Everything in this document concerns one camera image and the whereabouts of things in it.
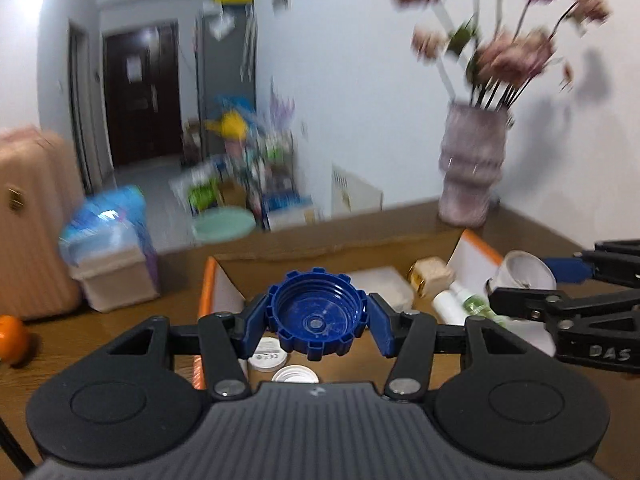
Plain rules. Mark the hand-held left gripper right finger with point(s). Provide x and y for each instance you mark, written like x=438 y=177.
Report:
x=384 y=327

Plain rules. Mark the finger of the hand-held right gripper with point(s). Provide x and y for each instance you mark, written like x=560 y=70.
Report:
x=560 y=305
x=590 y=262

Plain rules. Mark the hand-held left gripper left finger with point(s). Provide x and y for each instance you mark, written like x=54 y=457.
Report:
x=256 y=325

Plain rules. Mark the white round disc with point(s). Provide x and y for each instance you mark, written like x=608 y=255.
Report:
x=269 y=356

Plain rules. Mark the translucent white plastic box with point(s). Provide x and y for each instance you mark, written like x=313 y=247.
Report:
x=382 y=285

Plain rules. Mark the blue ridged bottle cap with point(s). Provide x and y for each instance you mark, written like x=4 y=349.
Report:
x=316 y=316

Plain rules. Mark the red cardboard box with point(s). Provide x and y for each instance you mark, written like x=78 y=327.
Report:
x=340 y=280

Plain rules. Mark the green spray bottle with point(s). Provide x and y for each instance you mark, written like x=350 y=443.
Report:
x=462 y=305

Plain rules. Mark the small white bottle cap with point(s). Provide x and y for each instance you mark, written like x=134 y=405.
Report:
x=292 y=375

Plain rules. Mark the small gold cube box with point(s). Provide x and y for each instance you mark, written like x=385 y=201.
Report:
x=431 y=275

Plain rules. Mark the green plastic basin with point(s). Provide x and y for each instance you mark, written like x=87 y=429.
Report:
x=222 y=225

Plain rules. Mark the white leaning board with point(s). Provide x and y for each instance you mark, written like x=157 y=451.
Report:
x=354 y=192

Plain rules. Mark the cluttered storage rack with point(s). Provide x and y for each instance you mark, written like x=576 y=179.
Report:
x=265 y=180

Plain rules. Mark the mottled pink vase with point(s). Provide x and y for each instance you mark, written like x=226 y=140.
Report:
x=472 y=165

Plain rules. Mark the blue tissue pack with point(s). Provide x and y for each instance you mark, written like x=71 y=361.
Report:
x=107 y=225

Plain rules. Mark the yellow watering can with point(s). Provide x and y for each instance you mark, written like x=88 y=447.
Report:
x=227 y=125

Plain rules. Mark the purple paper decoration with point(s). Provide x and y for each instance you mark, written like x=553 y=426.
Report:
x=281 y=110

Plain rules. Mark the orange fruit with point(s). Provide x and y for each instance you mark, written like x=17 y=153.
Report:
x=12 y=339

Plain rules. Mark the pink ribbed suitcase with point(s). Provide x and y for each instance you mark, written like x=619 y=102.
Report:
x=32 y=225

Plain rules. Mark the dried pink flowers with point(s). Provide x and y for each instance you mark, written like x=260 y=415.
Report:
x=495 y=30

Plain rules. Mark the dark brown door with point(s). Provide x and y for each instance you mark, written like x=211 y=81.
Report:
x=142 y=95

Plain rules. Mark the grey tall cabinet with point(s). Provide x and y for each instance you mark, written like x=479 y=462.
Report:
x=227 y=60

